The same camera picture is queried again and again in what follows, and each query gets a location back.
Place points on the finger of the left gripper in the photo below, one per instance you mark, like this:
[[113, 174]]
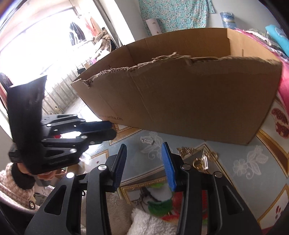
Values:
[[63, 152], [55, 125]]

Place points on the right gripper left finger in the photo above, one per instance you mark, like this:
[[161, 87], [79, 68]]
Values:
[[61, 211]]

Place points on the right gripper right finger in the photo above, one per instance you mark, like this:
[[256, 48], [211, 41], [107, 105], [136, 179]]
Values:
[[227, 211]]

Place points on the gold earrings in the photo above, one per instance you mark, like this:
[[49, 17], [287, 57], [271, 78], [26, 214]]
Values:
[[198, 158]]

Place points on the person left hand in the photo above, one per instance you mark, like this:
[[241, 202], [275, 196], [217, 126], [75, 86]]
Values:
[[44, 176]]

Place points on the fruit pattern tablecloth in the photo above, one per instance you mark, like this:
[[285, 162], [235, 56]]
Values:
[[258, 171]]

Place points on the pink checked left sleeve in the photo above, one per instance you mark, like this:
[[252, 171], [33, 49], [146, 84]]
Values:
[[18, 187]]

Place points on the white fluffy towel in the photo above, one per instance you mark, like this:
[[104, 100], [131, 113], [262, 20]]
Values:
[[125, 219]]

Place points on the brown cardboard box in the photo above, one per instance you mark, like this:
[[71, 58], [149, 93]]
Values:
[[205, 83]]

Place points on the rolled pink mat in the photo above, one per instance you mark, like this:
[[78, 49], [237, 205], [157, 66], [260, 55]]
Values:
[[153, 26]]

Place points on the pink floral blanket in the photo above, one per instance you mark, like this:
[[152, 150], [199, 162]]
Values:
[[271, 44]]

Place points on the blue patterned pillow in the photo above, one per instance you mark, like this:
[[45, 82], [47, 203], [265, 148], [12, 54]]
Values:
[[279, 36]]

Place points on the blue water bottle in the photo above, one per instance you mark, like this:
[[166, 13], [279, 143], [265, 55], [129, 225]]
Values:
[[228, 20]]

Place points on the floral teal wall cloth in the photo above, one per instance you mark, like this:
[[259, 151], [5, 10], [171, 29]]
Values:
[[173, 15]]

